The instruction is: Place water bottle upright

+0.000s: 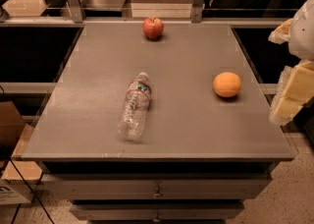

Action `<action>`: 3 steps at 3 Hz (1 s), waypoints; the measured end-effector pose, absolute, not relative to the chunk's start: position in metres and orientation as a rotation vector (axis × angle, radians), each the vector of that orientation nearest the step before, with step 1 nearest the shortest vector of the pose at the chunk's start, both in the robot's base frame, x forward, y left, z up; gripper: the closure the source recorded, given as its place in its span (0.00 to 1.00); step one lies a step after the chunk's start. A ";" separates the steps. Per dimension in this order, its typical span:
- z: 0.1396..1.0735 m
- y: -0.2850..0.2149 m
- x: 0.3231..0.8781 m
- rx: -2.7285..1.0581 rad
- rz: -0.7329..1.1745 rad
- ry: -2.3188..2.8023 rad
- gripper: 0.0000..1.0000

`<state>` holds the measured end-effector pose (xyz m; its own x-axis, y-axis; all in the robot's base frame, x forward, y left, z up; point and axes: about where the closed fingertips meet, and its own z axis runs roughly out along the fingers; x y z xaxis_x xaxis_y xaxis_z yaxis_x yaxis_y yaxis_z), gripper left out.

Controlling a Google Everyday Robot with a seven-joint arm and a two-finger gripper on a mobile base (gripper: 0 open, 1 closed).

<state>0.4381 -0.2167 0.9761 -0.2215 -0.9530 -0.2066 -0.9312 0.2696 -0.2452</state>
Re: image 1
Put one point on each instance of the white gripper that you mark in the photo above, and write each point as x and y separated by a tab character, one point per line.
303	33

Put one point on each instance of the clear plastic water bottle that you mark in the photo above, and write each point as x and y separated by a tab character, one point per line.
132	120

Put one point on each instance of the orange fruit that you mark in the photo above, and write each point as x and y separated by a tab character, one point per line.
227	84

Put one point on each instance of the red apple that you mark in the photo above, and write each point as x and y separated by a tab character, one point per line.
152	28

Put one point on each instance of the upper grey drawer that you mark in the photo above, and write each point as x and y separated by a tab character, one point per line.
83	187

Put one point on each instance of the grey drawer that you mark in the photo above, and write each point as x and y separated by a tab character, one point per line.
83	187
159	210

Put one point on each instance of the lower grey drawer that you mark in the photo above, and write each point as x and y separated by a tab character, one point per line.
159	210

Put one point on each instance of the brown cardboard box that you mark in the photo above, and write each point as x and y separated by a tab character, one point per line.
11	124

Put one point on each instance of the white printed box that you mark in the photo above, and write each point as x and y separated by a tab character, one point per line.
11	193

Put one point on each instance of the right metal bracket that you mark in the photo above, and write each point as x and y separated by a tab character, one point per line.
196	11

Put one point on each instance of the metal bracket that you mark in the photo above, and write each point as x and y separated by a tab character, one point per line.
75	10
196	11

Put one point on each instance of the left metal bracket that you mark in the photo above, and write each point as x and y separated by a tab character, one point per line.
75	10

